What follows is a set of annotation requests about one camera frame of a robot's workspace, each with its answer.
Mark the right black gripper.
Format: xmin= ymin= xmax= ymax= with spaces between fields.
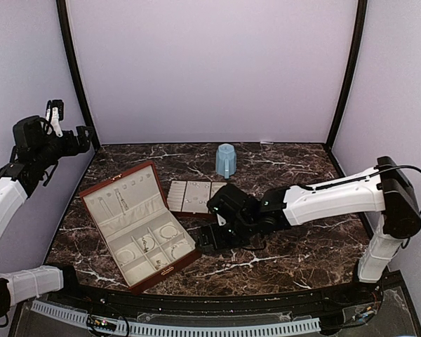
xmin=195 ymin=216 xmax=257 ymax=253

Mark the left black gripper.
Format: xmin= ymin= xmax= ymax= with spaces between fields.
xmin=34 ymin=126 xmax=93 ymax=169

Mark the brown jewelry tray cream lining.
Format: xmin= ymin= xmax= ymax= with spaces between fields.
xmin=167 ymin=180 xmax=226 ymax=218

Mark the brown jewelry box cream lining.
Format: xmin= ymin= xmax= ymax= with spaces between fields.
xmin=80 ymin=161 xmax=201 ymax=295

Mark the silver bangle bracelet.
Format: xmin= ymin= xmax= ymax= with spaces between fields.
xmin=115 ymin=248 xmax=136 ymax=266

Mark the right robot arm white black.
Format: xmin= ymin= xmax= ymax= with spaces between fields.
xmin=198 ymin=156 xmax=421 ymax=305

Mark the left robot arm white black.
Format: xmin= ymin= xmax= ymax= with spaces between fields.
xmin=0 ymin=121 xmax=94 ymax=317

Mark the light blue upside-down mug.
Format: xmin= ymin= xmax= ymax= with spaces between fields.
xmin=215 ymin=143 xmax=236 ymax=179

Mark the small circuit board with leds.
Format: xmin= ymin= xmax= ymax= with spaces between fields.
xmin=86 ymin=315 xmax=117 ymax=331

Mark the black left corner post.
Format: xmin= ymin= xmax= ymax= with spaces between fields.
xmin=55 ymin=0 xmax=95 ymax=130

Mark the black corner post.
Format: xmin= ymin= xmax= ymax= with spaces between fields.
xmin=325 ymin=0 xmax=368 ymax=152
xmin=55 ymin=0 xmax=95 ymax=130

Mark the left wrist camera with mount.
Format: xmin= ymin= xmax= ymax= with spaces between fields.
xmin=44 ymin=100 xmax=64 ymax=138

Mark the silver bracelet back compartment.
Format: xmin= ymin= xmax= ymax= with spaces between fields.
xmin=159 ymin=225 xmax=180 ymax=240

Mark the beaded necklace in lid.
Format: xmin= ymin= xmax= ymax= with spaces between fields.
xmin=116 ymin=188 xmax=131 ymax=212

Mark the black front table rail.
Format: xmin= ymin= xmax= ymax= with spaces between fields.
xmin=47 ymin=282 xmax=385 ymax=319

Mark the white slotted cable duct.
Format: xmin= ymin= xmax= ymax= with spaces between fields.
xmin=31 ymin=300 xmax=321 ymax=337

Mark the black right corner post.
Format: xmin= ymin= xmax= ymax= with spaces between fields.
xmin=325 ymin=0 xmax=368 ymax=152

